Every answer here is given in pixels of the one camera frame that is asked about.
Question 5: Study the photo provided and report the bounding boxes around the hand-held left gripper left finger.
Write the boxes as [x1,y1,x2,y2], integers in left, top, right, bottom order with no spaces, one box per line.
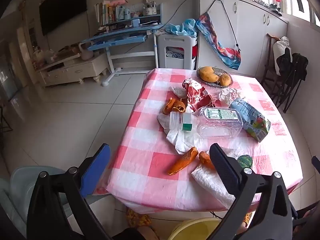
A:
[26,143,112,240]

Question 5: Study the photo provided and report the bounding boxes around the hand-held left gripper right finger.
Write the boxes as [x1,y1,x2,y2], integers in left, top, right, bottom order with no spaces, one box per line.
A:
[207,143,294,240]

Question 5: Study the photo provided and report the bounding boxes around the white tissue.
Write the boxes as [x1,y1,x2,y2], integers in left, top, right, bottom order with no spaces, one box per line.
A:
[191,164,237,209]
[157,112,200,155]

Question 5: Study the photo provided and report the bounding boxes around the short orange peel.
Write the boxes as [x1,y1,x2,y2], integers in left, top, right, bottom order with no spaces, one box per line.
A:
[199,151,215,170]

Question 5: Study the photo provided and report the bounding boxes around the long orange peel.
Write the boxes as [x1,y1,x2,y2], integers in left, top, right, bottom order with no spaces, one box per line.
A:
[167,147,199,175]

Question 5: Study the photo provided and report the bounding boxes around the clear plastic bottle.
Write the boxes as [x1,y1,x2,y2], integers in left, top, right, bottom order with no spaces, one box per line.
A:
[169,107,243,139]

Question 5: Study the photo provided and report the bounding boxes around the yellow plastic bin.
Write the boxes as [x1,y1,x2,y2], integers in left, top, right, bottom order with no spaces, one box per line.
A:
[167,217,223,240]

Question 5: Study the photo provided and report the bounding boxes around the small orange peel piece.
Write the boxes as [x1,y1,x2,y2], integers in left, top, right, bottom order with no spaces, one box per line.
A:
[162,97,176,114]
[172,101,187,113]

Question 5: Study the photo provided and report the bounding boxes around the small green wrapper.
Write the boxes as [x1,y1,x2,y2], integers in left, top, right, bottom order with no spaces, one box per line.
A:
[237,154,253,168]

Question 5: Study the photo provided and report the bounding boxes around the pink checked tablecloth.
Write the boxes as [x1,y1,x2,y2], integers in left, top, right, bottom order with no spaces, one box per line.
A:
[106,68,304,212]

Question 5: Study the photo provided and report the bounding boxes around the floral slipper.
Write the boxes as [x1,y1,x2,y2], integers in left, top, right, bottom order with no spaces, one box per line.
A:
[125,207,152,227]
[241,212,251,228]

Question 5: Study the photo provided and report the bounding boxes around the blue milk carton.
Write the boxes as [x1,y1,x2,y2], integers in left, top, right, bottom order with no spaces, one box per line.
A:
[229,98,271,143]

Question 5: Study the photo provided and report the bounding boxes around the person's black pants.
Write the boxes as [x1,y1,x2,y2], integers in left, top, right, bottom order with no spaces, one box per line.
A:
[120,227,144,240]

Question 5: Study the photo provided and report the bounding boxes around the crumpled white paper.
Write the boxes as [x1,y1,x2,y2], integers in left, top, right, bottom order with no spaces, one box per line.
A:
[219,87,242,105]

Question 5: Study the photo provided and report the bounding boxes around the red snack bag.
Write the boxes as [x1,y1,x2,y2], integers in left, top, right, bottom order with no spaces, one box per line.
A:
[182,78,216,110]

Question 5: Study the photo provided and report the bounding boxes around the grey plastic chair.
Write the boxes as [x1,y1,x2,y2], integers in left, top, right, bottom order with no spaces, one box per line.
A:
[0,166,84,240]

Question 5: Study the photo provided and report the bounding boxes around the small clear plastic bag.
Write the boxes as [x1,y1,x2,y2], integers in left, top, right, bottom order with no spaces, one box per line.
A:
[171,85,188,98]

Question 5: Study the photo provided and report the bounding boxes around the grey fruit dish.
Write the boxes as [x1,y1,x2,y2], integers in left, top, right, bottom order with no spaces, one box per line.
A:
[196,67,233,88]

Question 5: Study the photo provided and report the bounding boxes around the large yellow mango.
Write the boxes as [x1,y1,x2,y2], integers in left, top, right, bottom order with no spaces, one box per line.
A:
[200,66,219,83]

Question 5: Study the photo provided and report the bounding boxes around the white television cabinet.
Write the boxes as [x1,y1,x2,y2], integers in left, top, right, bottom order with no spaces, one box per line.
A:
[37,54,108,87]

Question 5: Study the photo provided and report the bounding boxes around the wooden folding chair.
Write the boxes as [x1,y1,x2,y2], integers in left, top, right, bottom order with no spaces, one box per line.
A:
[261,33,283,93]

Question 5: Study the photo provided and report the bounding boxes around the white plastic bag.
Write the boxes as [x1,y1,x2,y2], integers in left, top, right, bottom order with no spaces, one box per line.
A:
[272,36,292,76]

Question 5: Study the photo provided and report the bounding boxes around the pink vase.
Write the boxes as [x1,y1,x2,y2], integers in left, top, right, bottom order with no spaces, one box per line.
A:
[79,42,94,61]

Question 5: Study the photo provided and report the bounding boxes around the blue study desk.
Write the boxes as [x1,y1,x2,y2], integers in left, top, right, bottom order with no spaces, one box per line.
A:
[81,4,163,87]

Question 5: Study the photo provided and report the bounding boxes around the white storage stool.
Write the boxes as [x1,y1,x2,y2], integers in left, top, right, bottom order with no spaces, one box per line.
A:
[157,34,198,70]

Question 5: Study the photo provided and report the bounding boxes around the blue plastic bags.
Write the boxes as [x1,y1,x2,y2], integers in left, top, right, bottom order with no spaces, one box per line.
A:
[166,19,198,37]

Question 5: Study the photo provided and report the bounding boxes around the row of books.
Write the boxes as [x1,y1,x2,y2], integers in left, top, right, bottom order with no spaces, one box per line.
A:
[94,1,117,27]

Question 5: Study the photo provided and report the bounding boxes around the black television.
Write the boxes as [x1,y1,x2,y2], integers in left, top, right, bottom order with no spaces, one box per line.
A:
[39,0,87,36]

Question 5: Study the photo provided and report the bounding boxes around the white pen holder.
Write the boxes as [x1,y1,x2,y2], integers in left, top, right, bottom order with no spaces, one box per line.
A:
[143,0,157,15]

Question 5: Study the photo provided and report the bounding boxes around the pink plush toy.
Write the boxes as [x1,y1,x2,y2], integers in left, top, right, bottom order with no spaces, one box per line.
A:
[107,0,129,7]

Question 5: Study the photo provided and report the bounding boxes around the colourful drawstring bag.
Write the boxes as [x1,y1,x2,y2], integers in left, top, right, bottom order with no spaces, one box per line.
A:
[195,12,242,71]

